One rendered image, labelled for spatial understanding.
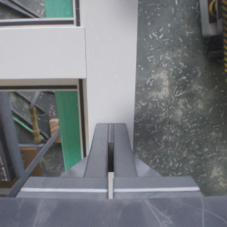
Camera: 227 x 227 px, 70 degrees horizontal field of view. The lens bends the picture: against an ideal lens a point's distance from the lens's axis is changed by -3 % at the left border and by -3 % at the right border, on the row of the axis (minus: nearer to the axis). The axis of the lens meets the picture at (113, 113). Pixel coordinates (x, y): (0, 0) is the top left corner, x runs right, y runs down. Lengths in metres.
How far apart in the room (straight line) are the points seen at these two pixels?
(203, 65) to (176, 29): 0.29
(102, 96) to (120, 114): 0.02
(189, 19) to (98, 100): 1.09
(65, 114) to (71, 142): 0.04
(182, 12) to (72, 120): 1.05
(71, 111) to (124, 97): 0.10
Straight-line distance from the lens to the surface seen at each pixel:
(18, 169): 0.74
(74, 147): 0.25
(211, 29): 1.11
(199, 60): 1.22
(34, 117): 0.96
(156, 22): 1.14
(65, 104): 0.23
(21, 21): 0.23
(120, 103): 0.15
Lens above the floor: 1.08
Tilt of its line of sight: 73 degrees down
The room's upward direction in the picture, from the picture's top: 178 degrees clockwise
